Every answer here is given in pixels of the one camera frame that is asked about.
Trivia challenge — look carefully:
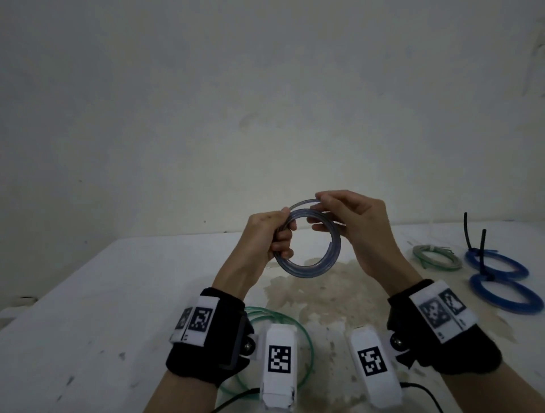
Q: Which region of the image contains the person's left hand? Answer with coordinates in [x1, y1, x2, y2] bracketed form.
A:
[212, 207, 297, 301]

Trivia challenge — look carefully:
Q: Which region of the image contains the person's right hand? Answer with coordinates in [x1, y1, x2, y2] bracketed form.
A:
[307, 190, 422, 297]

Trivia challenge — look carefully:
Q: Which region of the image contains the clear blue striped tube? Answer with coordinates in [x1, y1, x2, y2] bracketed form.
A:
[469, 274, 545, 315]
[272, 199, 343, 280]

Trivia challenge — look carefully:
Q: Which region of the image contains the clear green striped tube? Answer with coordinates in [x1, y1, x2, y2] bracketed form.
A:
[219, 306, 316, 394]
[412, 245, 463, 272]

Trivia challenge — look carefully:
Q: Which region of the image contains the solid blue tube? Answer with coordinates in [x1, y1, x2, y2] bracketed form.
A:
[464, 248, 530, 280]

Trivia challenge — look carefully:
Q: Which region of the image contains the person's left forearm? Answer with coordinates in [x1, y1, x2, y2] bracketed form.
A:
[144, 370, 220, 413]

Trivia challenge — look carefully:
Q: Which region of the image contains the person's right forearm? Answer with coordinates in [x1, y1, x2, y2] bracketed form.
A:
[442, 361, 545, 413]

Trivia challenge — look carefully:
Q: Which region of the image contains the white wrist camera with marker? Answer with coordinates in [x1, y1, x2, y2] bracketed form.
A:
[348, 326, 403, 408]
[259, 324, 298, 411]

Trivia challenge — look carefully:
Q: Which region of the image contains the black wrist strap with markers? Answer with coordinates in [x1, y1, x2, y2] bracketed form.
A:
[386, 279, 503, 375]
[166, 288, 256, 387]

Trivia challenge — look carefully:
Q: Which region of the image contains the black camera cable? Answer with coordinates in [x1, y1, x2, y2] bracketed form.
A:
[400, 382, 445, 413]
[211, 387, 261, 413]

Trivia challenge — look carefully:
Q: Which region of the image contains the white wall socket box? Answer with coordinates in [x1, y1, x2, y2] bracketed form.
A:
[0, 297, 38, 322]

